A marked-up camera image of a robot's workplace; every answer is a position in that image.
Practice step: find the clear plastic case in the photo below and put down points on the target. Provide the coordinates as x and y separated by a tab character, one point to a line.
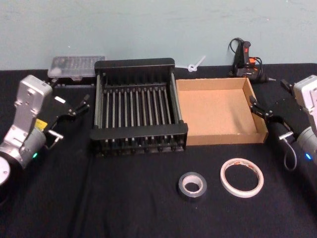
74	65

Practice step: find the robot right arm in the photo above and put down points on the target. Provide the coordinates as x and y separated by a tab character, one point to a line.
307	138

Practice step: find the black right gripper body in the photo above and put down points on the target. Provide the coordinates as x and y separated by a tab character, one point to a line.
278	126

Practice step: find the roll of white tape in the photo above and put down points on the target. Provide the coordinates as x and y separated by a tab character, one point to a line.
224	178

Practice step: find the roll of silver tape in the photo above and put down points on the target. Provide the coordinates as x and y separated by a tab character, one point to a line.
182	188

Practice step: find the black rack with steel bars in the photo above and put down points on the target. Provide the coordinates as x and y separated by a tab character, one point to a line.
138	132

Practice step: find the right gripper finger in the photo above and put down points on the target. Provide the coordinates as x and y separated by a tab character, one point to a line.
260	110
286	85

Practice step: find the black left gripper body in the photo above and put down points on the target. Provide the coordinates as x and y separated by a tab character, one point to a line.
53	109

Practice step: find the shallow brown cardboard tray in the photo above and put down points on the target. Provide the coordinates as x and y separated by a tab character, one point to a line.
218	116

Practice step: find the black table cloth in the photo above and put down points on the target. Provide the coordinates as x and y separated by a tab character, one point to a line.
123	203

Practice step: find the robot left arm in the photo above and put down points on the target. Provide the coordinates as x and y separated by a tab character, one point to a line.
26	99

